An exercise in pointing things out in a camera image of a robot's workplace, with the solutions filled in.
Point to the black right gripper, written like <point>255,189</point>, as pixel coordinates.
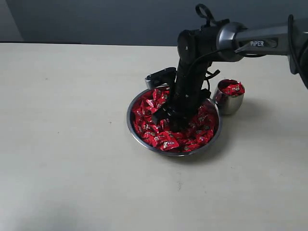
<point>185,98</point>

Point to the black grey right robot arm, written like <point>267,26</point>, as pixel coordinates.
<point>224,42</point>

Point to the round steel bowl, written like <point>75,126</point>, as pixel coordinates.
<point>204,129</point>

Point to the small steel cup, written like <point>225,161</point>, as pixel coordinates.
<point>227,105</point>

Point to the red candy inside cup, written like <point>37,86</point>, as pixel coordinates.
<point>233,90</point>

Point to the red wrapped candy front-left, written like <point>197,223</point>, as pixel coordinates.
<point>155,140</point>

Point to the red wrapped candy front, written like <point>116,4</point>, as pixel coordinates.
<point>169,145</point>

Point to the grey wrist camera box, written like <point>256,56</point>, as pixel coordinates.
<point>157,79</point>

